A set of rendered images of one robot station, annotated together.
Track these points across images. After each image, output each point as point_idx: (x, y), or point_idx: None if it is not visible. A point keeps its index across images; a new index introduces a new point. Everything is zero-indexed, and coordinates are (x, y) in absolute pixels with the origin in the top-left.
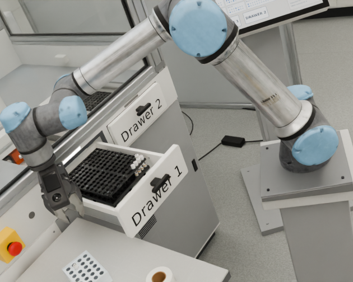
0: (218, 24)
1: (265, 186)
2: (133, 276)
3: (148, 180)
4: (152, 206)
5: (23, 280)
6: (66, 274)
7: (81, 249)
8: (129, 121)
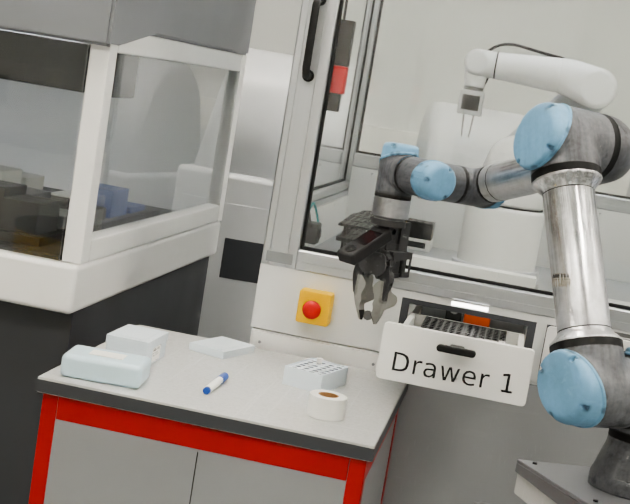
0: (547, 136)
1: (543, 463)
2: None
3: (452, 339)
4: (432, 375)
5: (292, 357)
6: (305, 359)
7: (356, 380)
8: None
